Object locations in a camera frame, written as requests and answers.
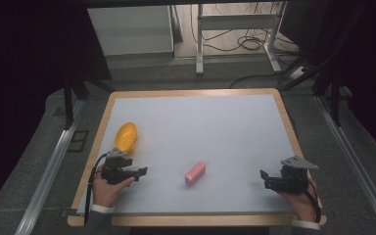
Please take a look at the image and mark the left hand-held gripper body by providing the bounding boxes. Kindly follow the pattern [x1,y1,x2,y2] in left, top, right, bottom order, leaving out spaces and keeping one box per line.
[100,148,137,186]

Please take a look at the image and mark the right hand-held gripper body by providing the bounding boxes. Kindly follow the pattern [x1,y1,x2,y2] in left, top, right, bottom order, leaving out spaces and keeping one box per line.
[264,155,319,196]

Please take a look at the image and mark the person's left hand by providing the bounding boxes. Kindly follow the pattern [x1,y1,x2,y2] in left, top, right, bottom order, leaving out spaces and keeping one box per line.
[91,164,137,209]

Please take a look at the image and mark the person's right hand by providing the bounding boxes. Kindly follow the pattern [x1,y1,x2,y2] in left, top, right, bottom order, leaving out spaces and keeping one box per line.
[275,177,318,223]

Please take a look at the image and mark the yellow mango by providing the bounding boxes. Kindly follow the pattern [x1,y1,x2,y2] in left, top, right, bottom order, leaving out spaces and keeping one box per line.
[114,121,139,156]

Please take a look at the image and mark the pink rectangular block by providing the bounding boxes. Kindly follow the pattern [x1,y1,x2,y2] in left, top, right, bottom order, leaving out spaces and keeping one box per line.
[184,161,208,188]

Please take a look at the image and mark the white table mat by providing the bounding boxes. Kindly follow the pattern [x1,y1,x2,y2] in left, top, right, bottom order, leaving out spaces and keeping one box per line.
[76,94,299,215]

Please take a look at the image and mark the black metal stand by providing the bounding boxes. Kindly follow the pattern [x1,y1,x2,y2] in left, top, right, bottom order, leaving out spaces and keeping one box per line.
[61,72,116,131]
[279,55,345,127]

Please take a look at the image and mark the white power strip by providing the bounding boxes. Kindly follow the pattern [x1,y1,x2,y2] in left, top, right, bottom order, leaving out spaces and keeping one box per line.
[288,66,309,81]

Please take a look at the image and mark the dark curtain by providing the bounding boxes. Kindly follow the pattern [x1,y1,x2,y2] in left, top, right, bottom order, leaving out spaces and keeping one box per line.
[302,0,376,165]
[0,0,112,216]

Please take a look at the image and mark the white cabinet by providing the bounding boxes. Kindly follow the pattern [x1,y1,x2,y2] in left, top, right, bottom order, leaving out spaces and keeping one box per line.
[87,5,175,57]

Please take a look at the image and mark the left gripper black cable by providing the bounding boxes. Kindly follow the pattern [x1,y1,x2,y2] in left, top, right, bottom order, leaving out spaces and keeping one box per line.
[83,152,111,227]

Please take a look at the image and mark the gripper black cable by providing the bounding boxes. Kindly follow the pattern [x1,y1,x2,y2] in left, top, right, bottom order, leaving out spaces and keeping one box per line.
[303,177,323,225]
[83,152,111,227]

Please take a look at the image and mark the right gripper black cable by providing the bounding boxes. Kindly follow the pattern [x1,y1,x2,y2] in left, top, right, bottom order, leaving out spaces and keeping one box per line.
[303,177,323,225]

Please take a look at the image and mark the black floor frame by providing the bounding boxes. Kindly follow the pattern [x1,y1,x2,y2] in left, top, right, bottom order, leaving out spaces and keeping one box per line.
[67,129,90,153]

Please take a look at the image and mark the aluminium rail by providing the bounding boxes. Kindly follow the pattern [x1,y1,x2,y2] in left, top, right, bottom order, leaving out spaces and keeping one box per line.
[314,94,376,235]
[14,99,86,235]

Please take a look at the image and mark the black floor cables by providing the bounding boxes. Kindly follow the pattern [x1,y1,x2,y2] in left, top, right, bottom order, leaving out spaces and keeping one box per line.
[190,2,301,90]

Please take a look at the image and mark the white metal desk frame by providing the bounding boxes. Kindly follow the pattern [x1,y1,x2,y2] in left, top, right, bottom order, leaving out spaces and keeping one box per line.
[194,1,289,76]

